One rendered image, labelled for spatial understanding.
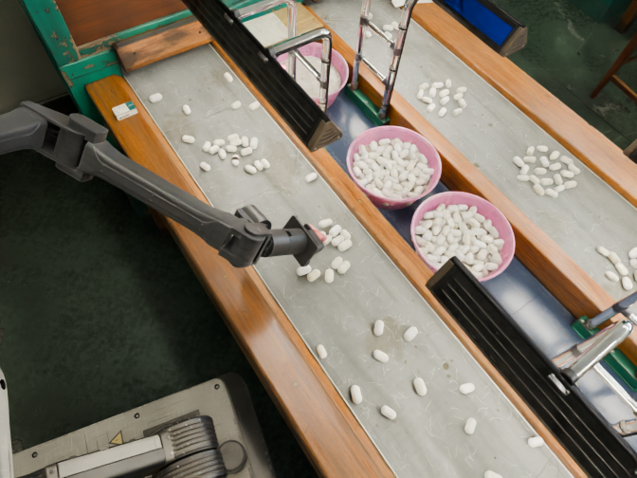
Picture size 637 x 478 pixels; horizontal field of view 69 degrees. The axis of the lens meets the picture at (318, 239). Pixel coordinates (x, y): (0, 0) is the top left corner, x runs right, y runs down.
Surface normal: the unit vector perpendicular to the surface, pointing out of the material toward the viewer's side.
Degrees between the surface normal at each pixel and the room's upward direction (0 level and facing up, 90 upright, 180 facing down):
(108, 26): 90
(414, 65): 0
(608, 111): 0
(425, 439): 0
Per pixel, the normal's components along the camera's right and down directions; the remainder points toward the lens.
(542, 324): 0.05, -0.50
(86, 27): 0.57, 0.73
